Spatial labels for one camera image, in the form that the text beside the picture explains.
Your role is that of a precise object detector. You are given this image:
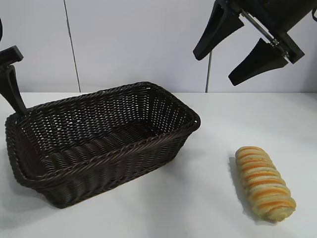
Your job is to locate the dark brown woven basket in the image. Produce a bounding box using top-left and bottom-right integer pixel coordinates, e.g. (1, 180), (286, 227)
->
(5, 81), (201, 210)

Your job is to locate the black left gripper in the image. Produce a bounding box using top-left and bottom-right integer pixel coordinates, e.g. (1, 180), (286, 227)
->
(0, 46), (27, 115)

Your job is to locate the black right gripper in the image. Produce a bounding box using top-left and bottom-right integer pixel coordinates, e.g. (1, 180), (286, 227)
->
(193, 0), (317, 86)

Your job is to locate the long striped twisted bread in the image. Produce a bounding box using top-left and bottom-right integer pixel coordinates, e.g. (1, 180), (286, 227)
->
(234, 146), (297, 216)

